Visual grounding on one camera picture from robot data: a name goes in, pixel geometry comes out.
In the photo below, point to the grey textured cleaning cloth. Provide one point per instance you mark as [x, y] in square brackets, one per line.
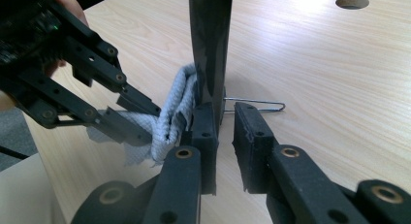
[174, 101]

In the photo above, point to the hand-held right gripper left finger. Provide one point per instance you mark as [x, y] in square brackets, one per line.
[206, 146]

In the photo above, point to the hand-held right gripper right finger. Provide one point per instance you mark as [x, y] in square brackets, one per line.
[252, 153]

